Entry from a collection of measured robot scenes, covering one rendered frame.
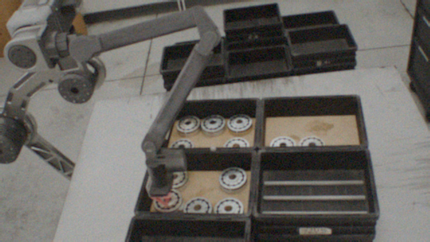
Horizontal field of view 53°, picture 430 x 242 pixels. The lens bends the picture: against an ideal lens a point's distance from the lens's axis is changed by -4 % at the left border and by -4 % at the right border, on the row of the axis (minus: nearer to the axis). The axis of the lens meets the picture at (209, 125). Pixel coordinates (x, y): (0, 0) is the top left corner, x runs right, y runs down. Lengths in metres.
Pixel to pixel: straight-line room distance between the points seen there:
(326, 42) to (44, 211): 2.13
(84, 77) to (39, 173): 1.63
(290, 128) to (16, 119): 1.22
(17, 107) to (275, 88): 1.23
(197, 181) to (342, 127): 0.62
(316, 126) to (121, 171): 0.87
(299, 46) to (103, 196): 1.64
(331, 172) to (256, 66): 1.46
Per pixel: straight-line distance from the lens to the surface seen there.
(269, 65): 2.99
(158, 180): 1.45
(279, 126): 1.85
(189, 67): 1.33
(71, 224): 1.91
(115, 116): 2.31
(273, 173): 1.68
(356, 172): 1.68
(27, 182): 3.30
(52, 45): 1.41
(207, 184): 1.67
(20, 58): 1.48
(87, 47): 1.36
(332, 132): 1.82
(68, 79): 1.77
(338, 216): 1.43
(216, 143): 1.81
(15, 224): 3.08
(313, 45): 2.96
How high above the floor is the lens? 2.08
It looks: 41 degrees down
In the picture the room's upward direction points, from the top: 12 degrees counter-clockwise
